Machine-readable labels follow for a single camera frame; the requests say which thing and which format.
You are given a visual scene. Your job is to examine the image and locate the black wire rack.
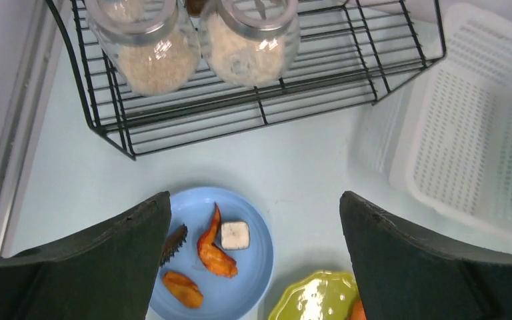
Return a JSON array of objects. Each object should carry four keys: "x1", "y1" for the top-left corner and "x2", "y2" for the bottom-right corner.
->
[{"x1": 52, "y1": 1, "x2": 447, "y2": 159}]

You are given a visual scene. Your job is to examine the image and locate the orange food on blue plate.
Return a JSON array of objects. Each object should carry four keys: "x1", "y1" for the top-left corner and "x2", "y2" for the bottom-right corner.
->
[{"x1": 197, "y1": 203, "x2": 238, "y2": 279}]

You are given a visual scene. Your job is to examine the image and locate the dark food piece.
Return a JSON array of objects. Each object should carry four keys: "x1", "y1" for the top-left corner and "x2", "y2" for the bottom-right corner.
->
[{"x1": 159, "y1": 224, "x2": 188, "y2": 267}]

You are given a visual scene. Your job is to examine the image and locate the orange food on green plate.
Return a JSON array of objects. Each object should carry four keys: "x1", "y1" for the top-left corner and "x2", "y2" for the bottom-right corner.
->
[{"x1": 348, "y1": 300, "x2": 367, "y2": 320}]

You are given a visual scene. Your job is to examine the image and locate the blue plate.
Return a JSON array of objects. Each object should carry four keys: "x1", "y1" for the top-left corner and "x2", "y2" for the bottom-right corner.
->
[{"x1": 149, "y1": 187, "x2": 275, "y2": 319}]

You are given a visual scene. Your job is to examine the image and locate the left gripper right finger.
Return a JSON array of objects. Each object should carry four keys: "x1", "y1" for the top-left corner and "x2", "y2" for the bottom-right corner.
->
[{"x1": 339, "y1": 191, "x2": 512, "y2": 319}]

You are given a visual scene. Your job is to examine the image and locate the green dotted plate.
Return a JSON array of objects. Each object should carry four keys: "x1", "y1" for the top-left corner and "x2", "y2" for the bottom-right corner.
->
[{"x1": 268, "y1": 270, "x2": 359, "y2": 320}]

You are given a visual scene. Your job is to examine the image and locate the white black food cube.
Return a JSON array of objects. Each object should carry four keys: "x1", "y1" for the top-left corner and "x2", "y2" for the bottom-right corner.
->
[{"x1": 221, "y1": 221, "x2": 251, "y2": 250}]

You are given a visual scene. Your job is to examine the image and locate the glass jar clamp lid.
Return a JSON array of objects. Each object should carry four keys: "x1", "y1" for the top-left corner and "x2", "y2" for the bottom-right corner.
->
[{"x1": 198, "y1": 1, "x2": 301, "y2": 87}]

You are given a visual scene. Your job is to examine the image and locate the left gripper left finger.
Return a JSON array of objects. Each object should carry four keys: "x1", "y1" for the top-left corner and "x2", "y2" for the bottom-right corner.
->
[{"x1": 0, "y1": 191, "x2": 171, "y2": 319}]

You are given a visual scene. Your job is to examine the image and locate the white plastic basket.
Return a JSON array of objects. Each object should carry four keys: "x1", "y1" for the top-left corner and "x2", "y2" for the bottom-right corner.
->
[{"x1": 354, "y1": 3, "x2": 512, "y2": 241}]

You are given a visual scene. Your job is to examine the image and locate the glass jar beige powder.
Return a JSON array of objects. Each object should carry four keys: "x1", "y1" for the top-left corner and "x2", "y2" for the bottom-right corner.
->
[{"x1": 84, "y1": 0, "x2": 201, "y2": 96}]

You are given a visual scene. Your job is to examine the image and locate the small orange food piece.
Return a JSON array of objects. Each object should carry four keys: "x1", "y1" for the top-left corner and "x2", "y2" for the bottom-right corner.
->
[{"x1": 162, "y1": 271, "x2": 203, "y2": 309}]

